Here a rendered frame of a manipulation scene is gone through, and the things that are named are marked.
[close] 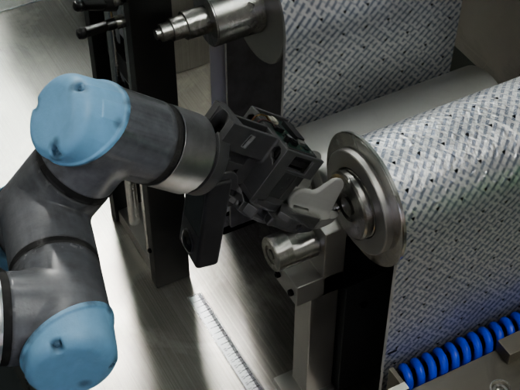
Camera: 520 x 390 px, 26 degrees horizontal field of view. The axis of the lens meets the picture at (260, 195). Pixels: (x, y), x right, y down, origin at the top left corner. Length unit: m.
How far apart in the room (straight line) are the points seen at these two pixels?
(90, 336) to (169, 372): 0.60
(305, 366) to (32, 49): 0.83
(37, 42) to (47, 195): 1.03
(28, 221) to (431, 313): 0.51
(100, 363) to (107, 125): 0.19
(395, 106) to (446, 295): 0.22
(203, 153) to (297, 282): 0.30
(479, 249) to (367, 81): 0.25
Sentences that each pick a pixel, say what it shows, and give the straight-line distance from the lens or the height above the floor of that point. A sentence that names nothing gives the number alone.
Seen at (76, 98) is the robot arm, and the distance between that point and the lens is 0.90.
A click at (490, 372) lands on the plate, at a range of 1.32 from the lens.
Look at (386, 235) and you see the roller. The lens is 1.12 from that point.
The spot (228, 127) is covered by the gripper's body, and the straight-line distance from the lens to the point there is 0.99.
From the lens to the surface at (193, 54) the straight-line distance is 1.86.
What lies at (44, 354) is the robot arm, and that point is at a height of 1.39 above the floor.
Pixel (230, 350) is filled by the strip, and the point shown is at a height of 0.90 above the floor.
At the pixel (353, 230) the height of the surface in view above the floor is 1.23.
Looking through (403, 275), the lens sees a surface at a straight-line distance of 1.18.
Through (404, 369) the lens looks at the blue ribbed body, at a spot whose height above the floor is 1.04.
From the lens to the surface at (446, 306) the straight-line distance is 1.28.
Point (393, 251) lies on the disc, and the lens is 1.14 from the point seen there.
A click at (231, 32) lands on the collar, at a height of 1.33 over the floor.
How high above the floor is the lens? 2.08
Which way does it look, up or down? 45 degrees down
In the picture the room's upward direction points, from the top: straight up
